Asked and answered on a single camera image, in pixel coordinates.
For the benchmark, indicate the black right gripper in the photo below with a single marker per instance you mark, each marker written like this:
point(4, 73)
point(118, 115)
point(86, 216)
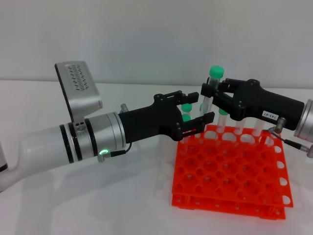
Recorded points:
point(264, 105)

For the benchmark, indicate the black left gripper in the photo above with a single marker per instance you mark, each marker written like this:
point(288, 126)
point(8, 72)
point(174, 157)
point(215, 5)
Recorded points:
point(151, 120)

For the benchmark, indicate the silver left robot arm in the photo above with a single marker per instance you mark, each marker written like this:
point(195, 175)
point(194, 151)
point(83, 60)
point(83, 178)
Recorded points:
point(49, 144)

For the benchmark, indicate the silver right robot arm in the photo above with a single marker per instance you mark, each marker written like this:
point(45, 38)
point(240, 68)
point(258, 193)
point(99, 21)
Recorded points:
point(305, 122)

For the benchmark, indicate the orange test tube rack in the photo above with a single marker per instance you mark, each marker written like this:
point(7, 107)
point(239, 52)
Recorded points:
point(227, 169)

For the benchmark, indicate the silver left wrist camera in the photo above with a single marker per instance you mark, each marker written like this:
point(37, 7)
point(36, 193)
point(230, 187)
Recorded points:
point(78, 85)

